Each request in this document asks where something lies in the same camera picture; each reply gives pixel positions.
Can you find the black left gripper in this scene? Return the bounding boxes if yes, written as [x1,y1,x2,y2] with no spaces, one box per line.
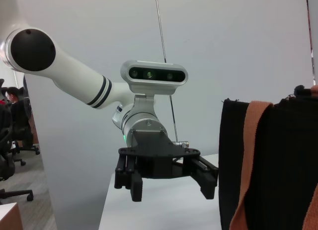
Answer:
[114,129,220,203]

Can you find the black bag with orange straps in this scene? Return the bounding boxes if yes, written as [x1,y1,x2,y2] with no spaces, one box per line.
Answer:
[218,84,318,230]

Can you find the seated person in black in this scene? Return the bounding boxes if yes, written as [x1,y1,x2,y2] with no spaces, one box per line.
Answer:
[5,86,32,141]

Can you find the brown wooden desk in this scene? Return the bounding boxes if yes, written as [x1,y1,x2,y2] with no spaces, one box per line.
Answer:
[0,202,23,230]

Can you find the left gripper silver cable plug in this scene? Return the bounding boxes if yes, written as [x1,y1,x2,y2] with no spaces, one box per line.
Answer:
[173,139,191,149]

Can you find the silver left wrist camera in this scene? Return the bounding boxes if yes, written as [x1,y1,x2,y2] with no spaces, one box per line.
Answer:
[120,60,189,116]

